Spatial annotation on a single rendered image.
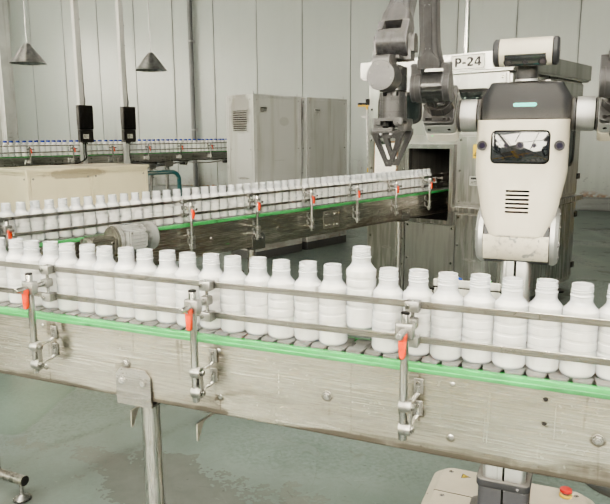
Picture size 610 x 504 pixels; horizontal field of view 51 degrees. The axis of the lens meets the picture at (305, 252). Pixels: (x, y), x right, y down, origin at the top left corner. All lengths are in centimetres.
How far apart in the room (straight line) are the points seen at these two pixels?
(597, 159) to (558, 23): 260
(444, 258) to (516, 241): 334
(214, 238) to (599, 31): 1079
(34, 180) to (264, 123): 303
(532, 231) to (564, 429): 68
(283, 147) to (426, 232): 298
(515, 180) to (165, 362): 99
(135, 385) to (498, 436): 81
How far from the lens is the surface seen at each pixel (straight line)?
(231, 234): 343
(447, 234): 507
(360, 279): 127
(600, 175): 1322
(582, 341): 122
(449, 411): 127
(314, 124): 809
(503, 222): 178
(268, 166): 750
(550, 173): 176
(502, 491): 205
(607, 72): 169
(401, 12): 143
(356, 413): 132
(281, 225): 370
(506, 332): 122
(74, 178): 548
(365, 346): 132
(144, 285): 152
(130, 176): 575
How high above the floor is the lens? 142
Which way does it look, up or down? 10 degrees down
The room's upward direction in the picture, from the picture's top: straight up
